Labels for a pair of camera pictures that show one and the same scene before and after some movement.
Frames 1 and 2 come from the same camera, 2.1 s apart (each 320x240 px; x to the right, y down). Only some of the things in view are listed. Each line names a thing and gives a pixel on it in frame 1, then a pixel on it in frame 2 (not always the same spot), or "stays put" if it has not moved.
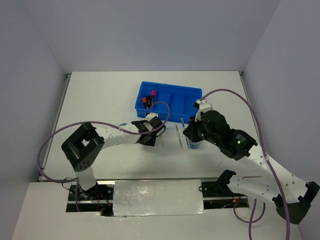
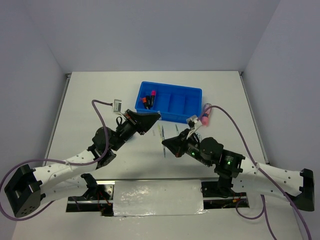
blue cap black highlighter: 148,101 stays put
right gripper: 190,131 -> 176,144
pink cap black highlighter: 153,93 stays put
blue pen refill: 182,122 -> 163,140
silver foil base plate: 147,198 stays put
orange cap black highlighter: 144,100 stays put
